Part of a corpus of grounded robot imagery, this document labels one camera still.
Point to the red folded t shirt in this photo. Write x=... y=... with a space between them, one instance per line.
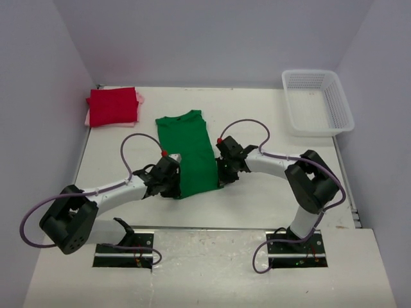
x=112 y=107

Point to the green t shirt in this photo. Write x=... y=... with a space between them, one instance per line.
x=187 y=136

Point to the white plastic basket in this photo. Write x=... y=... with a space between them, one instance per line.
x=316 y=103

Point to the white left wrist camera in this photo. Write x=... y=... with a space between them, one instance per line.
x=177 y=157

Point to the pink folded t shirt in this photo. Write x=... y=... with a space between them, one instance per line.
x=138 y=102

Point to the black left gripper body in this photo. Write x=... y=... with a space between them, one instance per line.
x=170 y=187

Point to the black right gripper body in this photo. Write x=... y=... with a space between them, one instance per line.
x=227 y=173

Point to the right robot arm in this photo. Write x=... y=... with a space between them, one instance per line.
x=312 y=182

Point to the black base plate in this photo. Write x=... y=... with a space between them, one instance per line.
x=310 y=254
x=108 y=257

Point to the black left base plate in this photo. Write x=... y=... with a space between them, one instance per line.
x=108 y=257

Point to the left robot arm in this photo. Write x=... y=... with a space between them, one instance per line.
x=72 y=220

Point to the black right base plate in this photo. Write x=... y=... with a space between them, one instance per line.
x=310 y=254

